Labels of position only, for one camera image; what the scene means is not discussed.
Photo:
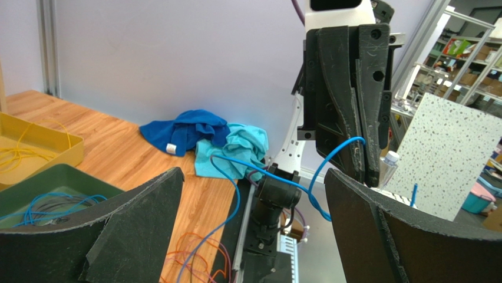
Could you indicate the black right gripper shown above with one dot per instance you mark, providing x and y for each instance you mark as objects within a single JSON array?
[{"x": 345, "y": 82}]

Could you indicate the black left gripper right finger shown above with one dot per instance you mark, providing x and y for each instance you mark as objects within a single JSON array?
[{"x": 382, "y": 240}]

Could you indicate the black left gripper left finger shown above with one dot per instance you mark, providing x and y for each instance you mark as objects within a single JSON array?
[{"x": 123, "y": 239}]

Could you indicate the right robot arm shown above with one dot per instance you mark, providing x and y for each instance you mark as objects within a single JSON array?
[{"x": 279, "y": 184}]

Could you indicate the clear plastic water bottle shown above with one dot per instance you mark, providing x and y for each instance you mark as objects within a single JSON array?
[{"x": 388, "y": 166}]

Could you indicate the green plastic tray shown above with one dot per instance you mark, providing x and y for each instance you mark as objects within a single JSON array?
[{"x": 49, "y": 197}]

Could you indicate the white speckled board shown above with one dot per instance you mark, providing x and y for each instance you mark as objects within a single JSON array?
[{"x": 442, "y": 154}]

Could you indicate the metal storage shelf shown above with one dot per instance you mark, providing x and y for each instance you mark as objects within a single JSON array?
[{"x": 451, "y": 55}]

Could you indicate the dark blue cloth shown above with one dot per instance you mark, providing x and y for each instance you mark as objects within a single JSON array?
[{"x": 176, "y": 137}]

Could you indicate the turquoise cloth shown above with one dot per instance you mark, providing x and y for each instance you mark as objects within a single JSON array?
[{"x": 244, "y": 142}]

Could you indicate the yellow plastic tray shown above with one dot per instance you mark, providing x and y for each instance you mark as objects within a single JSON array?
[{"x": 28, "y": 148}]

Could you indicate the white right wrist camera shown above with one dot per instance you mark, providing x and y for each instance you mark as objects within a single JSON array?
[{"x": 321, "y": 14}]

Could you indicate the white slotted cable duct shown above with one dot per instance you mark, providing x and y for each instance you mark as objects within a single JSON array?
[{"x": 289, "y": 245}]

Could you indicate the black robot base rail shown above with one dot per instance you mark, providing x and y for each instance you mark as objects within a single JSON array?
[{"x": 252, "y": 240}]

